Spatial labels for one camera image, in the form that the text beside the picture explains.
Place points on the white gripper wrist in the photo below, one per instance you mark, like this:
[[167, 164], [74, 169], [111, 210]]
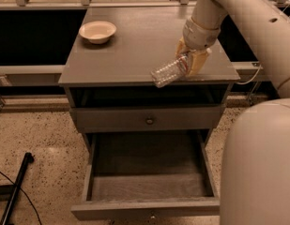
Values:
[[199, 37]]

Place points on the clear plastic water bottle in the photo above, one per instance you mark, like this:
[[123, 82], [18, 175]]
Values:
[[170, 72]]

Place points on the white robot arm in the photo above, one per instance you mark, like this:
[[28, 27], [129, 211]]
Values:
[[255, 167]]

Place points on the closed grey upper drawer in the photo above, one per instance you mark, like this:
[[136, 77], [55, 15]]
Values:
[[91, 120]]

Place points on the round metal drawer knob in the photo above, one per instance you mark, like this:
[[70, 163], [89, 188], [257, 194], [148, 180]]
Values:
[[149, 120]]

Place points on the open grey middle drawer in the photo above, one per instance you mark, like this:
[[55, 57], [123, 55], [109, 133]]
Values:
[[139, 174]]

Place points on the grey wooden cabinet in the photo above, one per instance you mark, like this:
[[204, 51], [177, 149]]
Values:
[[117, 74]]

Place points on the white ceramic bowl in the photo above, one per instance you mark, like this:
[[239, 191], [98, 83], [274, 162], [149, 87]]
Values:
[[98, 32]]

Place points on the black stand leg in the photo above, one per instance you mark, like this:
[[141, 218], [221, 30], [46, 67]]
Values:
[[9, 193]]

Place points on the metal railing frame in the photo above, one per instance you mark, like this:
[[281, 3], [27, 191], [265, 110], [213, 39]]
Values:
[[33, 45]]

